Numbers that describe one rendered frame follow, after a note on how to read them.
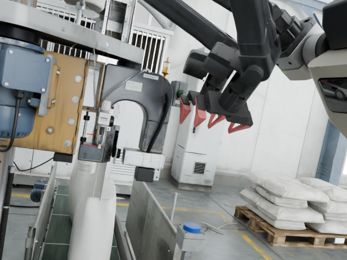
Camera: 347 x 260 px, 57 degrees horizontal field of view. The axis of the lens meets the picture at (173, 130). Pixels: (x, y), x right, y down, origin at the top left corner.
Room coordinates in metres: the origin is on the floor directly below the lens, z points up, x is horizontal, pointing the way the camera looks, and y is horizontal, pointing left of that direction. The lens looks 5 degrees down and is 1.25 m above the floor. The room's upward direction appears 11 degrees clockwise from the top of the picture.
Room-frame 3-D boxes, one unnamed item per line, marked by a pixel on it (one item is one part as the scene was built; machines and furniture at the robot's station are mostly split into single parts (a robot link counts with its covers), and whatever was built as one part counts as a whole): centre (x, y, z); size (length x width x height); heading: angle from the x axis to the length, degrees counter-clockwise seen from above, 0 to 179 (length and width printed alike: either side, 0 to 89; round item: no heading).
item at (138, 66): (1.16, 0.20, 1.35); 0.09 x 0.09 x 0.03
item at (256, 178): (3.89, -1.30, 0.56); 0.66 x 0.43 x 0.15; 104
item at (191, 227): (1.07, -0.12, 0.84); 0.06 x 0.06 x 0.02
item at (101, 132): (1.02, 0.22, 1.11); 0.03 x 0.03 x 0.06
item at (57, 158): (1.05, 0.34, 1.01); 0.06 x 0.04 x 0.02; 107
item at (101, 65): (1.15, 0.31, 1.26); 0.22 x 0.05 x 0.16; 17
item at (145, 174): (1.14, 0.06, 0.98); 0.09 x 0.05 x 0.05; 107
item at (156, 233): (1.74, 0.05, 0.54); 1.05 x 0.02 x 0.41; 17
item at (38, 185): (2.60, 0.98, 0.35); 0.30 x 0.15 x 0.15; 17
